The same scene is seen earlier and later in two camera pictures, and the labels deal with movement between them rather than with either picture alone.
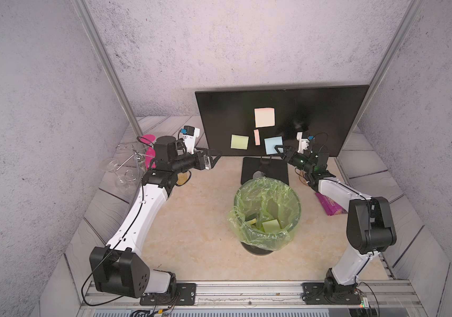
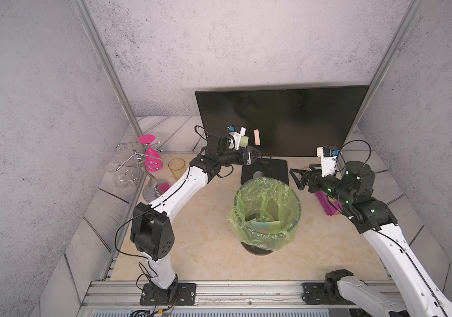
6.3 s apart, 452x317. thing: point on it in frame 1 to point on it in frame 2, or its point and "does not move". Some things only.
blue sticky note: (270, 144) to (262, 227)
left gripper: (207, 165) to (245, 158)
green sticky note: (239, 142) does not move
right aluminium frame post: (410, 14) does not move
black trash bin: (265, 211) does not move
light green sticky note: (271, 226) does not move
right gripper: (287, 148) to (316, 176)
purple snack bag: (330, 206) does not move
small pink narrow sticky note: (256, 133) does not move
